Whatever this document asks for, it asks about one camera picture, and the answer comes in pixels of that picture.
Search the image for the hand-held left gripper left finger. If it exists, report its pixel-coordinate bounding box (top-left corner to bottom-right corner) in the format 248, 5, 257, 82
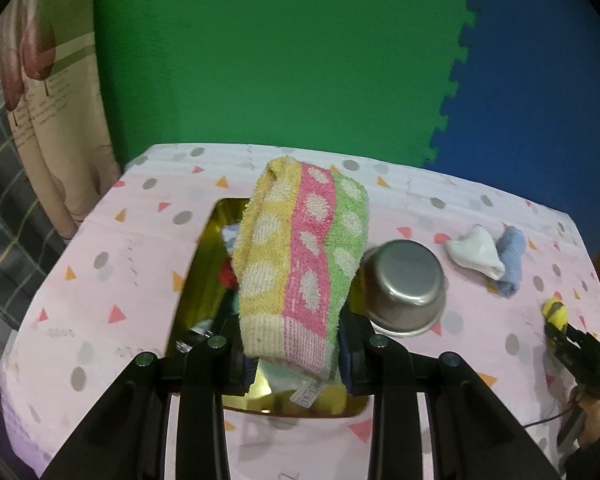
40, 317, 258, 480

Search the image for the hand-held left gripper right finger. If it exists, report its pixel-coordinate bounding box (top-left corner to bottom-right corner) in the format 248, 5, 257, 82
337, 305, 556, 480

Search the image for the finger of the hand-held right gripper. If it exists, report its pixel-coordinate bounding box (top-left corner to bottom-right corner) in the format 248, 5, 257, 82
564, 321, 593, 348
544, 324, 571, 358

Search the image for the mint green cloth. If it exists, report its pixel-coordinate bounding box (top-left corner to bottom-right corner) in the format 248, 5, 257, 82
259, 365, 301, 392

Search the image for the yellow plush toy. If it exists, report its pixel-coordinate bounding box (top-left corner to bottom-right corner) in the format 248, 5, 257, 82
541, 297, 570, 333

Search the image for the gold tray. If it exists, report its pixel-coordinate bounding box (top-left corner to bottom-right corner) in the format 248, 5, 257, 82
164, 197, 373, 418

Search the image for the yellow pink green dotted towel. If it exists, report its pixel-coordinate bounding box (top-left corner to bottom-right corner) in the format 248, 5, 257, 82
231, 156, 370, 413

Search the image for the person's right hand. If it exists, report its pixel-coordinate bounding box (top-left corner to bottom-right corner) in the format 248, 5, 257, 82
569, 385, 600, 453

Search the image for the blue cloth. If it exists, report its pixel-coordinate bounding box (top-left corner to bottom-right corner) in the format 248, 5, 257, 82
489, 226, 526, 300

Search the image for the steel bowl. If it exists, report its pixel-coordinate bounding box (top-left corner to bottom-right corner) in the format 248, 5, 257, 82
361, 240, 449, 338

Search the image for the red cloth item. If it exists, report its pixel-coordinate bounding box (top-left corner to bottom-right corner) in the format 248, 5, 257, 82
218, 259, 239, 290

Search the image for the small white cloth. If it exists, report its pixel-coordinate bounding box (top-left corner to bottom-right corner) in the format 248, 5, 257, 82
445, 224, 507, 281

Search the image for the pink printed tablecloth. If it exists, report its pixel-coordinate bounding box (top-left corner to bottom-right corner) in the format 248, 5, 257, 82
0, 142, 600, 480

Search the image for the blue foam mat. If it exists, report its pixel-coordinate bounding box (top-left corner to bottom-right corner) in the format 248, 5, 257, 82
422, 0, 600, 261

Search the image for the grey plaid blanket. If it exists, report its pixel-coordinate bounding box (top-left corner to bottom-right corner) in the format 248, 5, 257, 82
0, 80, 68, 331

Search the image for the beige printed curtain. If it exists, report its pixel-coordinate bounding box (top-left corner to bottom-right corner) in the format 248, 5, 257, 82
0, 0, 123, 241

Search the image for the green foam mat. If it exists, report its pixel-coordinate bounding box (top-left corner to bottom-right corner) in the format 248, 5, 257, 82
94, 0, 488, 171

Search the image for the black cable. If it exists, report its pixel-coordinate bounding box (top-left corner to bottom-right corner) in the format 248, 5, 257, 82
524, 407, 578, 429

